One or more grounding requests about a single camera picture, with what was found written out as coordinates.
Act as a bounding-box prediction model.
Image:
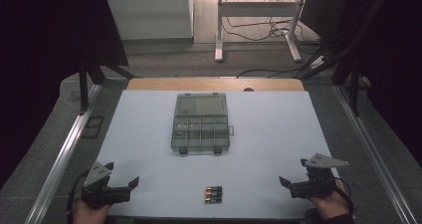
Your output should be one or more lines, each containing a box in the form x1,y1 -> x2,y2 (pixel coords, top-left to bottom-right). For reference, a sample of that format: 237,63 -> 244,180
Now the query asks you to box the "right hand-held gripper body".
290,152 -> 350,199

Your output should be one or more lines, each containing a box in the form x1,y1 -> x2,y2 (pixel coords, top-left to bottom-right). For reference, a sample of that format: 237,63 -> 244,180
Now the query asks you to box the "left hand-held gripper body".
81,161 -> 132,207

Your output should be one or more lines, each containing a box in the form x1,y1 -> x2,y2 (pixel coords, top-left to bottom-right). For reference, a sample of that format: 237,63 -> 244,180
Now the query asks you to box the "clear plastic compartment box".
170,92 -> 235,155

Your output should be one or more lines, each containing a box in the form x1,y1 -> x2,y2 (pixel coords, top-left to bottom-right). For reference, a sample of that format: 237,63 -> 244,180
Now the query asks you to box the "person's left hand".
73,198 -> 112,224

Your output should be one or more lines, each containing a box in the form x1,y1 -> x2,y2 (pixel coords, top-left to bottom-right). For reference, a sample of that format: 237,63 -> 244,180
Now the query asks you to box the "person's right hand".
306,179 -> 350,220

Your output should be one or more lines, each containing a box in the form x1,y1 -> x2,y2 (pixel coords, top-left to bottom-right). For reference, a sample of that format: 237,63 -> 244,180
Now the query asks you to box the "black metal stand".
78,62 -> 136,114
298,0 -> 390,117

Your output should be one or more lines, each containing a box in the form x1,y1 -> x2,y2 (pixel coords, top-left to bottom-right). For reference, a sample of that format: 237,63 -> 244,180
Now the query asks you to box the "white power strip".
310,55 -> 328,70

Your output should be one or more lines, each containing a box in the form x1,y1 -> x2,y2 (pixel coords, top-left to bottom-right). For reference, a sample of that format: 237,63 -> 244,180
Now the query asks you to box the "wooden table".
126,77 -> 306,93

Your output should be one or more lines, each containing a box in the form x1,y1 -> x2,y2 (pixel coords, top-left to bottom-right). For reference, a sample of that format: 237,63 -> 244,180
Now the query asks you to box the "dark curtain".
0,0 -> 129,190
300,0 -> 422,168

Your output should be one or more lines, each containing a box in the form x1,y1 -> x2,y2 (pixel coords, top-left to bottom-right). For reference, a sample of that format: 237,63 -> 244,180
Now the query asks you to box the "white cabinet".
105,0 -> 195,41

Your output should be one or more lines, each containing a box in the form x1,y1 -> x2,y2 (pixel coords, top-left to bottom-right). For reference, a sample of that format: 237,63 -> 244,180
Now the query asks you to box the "left hand-held gripper cable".
65,168 -> 92,224

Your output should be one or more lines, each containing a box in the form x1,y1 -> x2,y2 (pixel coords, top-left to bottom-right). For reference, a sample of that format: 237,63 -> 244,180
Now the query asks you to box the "hand-held gripper cable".
65,168 -> 92,224
333,176 -> 355,216

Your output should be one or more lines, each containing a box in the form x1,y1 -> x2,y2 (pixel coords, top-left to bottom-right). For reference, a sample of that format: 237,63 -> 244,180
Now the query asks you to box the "right hand-held gripper cable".
333,176 -> 355,216

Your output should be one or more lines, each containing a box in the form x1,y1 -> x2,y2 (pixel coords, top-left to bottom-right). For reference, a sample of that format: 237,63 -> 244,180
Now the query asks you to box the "aluminium rail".
24,84 -> 105,224
332,84 -> 422,224

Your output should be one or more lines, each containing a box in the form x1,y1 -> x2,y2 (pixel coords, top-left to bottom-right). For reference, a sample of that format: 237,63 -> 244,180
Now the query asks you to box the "black floor cable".
235,53 -> 323,80

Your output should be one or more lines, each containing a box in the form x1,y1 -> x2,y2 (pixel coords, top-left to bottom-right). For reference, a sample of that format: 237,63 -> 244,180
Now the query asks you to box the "bundle of floor cables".
221,0 -> 321,47

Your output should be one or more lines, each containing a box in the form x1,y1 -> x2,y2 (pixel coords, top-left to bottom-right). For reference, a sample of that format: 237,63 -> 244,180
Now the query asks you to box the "white desk frame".
214,0 -> 309,64

